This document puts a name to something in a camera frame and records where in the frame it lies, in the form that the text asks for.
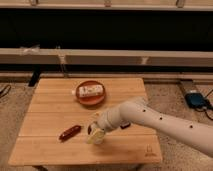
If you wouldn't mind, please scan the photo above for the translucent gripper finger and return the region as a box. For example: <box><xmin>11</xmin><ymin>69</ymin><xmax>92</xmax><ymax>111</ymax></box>
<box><xmin>89</xmin><ymin>122</ymin><xmax>102</xmax><ymax>137</ymax></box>

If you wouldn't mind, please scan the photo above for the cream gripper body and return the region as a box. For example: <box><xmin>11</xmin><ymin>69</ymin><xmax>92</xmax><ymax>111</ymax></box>
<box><xmin>97</xmin><ymin>112</ymin><xmax>112</xmax><ymax>132</ymax></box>

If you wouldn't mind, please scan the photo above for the white sponge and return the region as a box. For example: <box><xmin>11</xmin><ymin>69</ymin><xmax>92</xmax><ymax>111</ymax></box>
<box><xmin>90</xmin><ymin>130</ymin><xmax>105</xmax><ymax>142</ymax></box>

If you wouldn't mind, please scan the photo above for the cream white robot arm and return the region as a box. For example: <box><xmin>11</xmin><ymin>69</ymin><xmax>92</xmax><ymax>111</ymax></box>
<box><xmin>88</xmin><ymin>96</ymin><xmax>213</xmax><ymax>158</ymax></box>

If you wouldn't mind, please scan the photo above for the orange round plate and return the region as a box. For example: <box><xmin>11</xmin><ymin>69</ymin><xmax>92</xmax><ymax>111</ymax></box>
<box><xmin>75</xmin><ymin>80</ymin><xmax>106</xmax><ymax>106</ymax></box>

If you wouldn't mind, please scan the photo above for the red brown sausage toy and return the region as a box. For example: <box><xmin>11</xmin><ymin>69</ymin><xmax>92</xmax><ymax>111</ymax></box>
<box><xmin>59</xmin><ymin>125</ymin><xmax>81</xmax><ymax>141</ymax></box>

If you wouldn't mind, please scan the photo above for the dark red rectangular bar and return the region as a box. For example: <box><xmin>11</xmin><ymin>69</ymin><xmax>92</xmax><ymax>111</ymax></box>
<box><xmin>120</xmin><ymin>123</ymin><xmax>131</xmax><ymax>129</ymax></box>

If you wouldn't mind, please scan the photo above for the white tube on plate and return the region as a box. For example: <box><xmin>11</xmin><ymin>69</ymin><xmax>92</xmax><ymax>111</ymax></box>
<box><xmin>72</xmin><ymin>85</ymin><xmax>104</xmax><ymax>98</ymax></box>

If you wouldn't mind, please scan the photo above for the wooden table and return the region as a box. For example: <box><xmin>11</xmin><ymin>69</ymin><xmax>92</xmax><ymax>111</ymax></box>
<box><xmin>8</xmin><ymin>78</ymin><xmax>162</xmax><ymax>166</ymax></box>

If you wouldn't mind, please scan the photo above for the blue power box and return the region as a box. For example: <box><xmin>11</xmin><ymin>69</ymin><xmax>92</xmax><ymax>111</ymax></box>
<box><xmin>185</xmin><ymin>93</ymin><xmax>206</xmax><ymax>108</ymax></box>

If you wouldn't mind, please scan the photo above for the black cable left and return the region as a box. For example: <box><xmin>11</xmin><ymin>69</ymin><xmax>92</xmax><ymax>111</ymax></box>
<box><xmin>0</xmin><ymin>83</ymin><xmax>12</xmax><ymax>98</ymax></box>

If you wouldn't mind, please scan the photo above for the black cable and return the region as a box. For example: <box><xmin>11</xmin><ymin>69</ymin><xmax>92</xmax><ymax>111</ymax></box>
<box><xmin>0</xmin><ymin>83</ymin><xmax>12</xmax><ymax>98</ymax></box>
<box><xmin>194</xmin><ymin>87</ymin><xmax>213</xmax><ymax>121</ymax></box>

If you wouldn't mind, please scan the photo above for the black cable right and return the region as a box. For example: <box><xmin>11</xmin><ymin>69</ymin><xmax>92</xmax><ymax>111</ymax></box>
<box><xmin>194</xmin><ymin>87</ymin><xmax>213</xmax><ymax>121</ymax></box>

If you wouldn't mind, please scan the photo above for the wooden beam rail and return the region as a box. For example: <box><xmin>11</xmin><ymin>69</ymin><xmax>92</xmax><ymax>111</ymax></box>
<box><xmin>0</xmin><ymin>48</ymin><xmax>213</xmax><ymax>67</ymax></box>

